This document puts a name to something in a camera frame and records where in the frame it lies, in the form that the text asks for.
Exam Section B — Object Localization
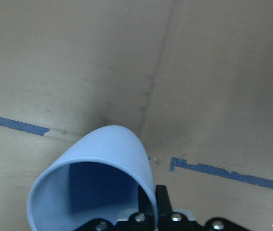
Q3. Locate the light blue plastic cup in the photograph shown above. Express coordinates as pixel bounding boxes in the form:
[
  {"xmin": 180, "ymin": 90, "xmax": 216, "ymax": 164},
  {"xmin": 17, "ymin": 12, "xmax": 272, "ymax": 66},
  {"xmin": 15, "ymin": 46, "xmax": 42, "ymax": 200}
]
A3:
[{"xmin": 26, "ymin": 125, "xmax": 158, "ymax": 231}]

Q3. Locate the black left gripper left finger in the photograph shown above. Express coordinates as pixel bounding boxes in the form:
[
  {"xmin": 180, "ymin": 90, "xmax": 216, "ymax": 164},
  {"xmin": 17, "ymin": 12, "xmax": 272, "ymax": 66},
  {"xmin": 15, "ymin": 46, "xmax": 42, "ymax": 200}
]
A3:
[{"xmin": 76, "ymin": 186, "xmax": 155, "ymax": 231}]

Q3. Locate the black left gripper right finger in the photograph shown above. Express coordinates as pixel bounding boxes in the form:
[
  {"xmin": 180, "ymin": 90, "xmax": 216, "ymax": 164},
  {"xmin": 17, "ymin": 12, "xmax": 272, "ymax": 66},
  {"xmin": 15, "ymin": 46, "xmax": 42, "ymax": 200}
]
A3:
[{"xmin": 156, "ymin": 185, "xmax": 247, "ymax": 231}]

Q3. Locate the brown paper table cover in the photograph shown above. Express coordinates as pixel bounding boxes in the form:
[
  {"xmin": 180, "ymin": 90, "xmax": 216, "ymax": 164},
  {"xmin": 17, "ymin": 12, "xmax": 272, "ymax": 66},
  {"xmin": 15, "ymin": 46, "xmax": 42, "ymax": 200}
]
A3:
[{"xmin": 0, "ymin": 0, "xmax": 273, "ymax": 231}]

